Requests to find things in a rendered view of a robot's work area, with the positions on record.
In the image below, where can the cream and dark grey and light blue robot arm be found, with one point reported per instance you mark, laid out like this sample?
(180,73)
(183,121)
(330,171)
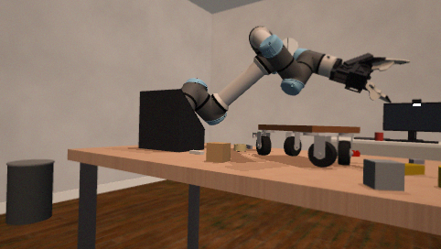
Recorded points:
(294,70)

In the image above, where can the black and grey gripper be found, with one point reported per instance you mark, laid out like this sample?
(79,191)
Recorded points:
(357,77)

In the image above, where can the beige roll of masking tape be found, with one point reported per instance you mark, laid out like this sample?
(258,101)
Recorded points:
(240,147)

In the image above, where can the yellow rectangular block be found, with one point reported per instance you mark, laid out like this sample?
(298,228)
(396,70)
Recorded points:
(414,169)

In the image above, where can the small red block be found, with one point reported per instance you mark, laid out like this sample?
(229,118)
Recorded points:
(356,153)

